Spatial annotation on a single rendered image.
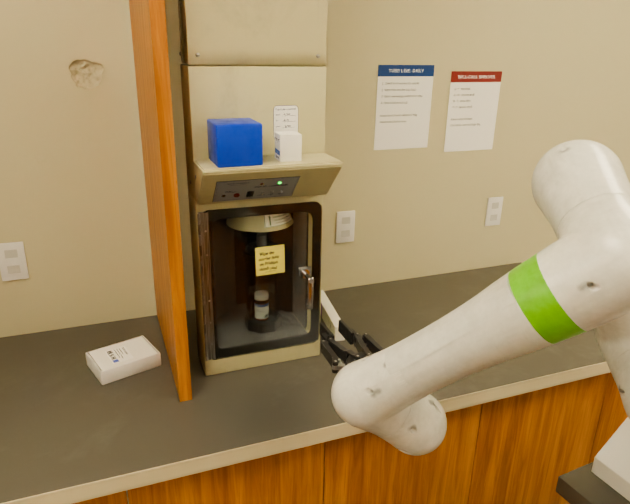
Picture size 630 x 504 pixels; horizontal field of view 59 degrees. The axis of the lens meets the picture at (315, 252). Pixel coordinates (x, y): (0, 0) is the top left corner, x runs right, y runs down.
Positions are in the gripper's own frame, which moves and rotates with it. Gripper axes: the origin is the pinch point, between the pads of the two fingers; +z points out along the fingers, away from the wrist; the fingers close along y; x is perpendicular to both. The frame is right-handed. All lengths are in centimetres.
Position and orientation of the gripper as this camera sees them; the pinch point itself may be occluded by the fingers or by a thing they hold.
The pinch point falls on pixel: (336, 332)
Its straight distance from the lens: 129.6
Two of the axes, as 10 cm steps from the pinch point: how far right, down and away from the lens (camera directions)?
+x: -0.3, 9.4, 3.4
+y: -9.3, 0.9, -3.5
